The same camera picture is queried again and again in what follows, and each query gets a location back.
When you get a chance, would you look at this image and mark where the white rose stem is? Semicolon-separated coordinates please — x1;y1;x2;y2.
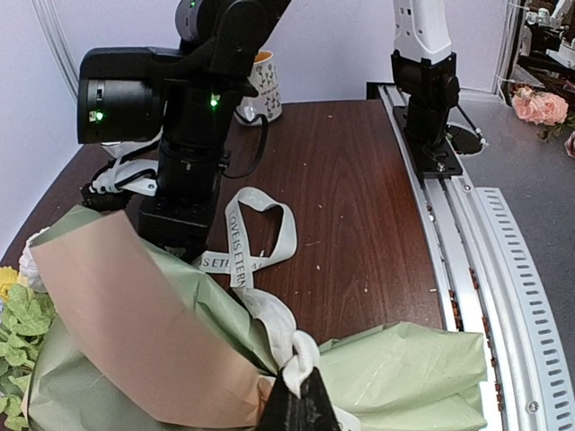
18;227;48;294

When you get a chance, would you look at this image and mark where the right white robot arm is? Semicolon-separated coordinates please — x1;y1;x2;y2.
77;1;463;262

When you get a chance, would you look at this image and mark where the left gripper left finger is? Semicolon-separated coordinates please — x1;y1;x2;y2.
256;374;304;431

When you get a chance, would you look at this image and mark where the white patterned mug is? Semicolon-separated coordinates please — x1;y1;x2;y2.
235;50;282;127

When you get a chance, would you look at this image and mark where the pink flower on floor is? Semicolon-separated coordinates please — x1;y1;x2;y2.
511;85;569;126

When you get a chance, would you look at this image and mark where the pale yellow flower stem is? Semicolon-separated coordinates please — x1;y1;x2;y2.
1;283;56;430

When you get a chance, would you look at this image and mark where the pink wrapping paper sheet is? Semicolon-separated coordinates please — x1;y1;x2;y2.
22;204;491;431

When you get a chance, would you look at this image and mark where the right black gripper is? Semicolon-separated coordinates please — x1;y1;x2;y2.
137;198;214;263

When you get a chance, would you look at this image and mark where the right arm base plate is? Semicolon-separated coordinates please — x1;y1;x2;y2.
393;106;463;181

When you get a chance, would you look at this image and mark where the white printed ribbon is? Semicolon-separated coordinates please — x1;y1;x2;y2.
197;186;363;431

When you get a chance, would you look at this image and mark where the front aluminium rail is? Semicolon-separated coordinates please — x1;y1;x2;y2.
367;84;574;430

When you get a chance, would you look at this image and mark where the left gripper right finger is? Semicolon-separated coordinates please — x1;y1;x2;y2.
299;367;340;431

